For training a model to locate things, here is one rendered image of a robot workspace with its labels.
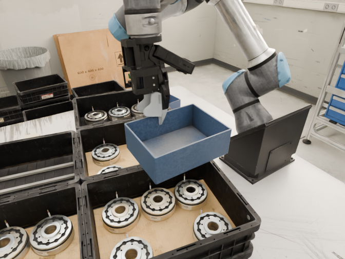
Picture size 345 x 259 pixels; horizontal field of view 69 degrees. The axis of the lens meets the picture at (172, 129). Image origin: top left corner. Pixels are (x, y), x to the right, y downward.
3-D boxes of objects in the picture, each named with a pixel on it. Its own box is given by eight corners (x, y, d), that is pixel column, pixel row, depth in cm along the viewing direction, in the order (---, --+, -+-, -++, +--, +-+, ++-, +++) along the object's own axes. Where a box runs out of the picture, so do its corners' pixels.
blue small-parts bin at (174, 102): (155, 119, 147) (154, 108, 144) (140, 110, 157) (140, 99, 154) (180, 109, 158) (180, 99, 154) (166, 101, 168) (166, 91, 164)
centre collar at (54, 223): (60, 220, 68) (59, 218, 68) (62, 234, 64) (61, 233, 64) (40, 226, 66) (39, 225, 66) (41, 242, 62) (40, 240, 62)
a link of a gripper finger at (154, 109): (142, 129, 61) (137, 93, 57) (164, 123, 64) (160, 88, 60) (148, 133, 59) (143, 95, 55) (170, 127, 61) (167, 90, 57)
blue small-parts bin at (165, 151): (191, 125, 71) (193, 103, 67) (228, 153, 60) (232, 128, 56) (126, 147, 62) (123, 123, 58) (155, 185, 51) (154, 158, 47)
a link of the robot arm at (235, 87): (238, 109, 112) (226, 82, 114) (266, 96, 104) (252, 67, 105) (227, 112, 103) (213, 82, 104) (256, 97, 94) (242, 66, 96)
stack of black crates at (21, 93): (71, 113, 269) (61, 72, 245) (79, 128, 245) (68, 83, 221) (27, 124, 250) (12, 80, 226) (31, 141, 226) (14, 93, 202)
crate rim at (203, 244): (206, 156, 84) (206, 151, 83) (263, 228, 60) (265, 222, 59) (82, 187, 72) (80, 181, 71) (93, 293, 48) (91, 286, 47)
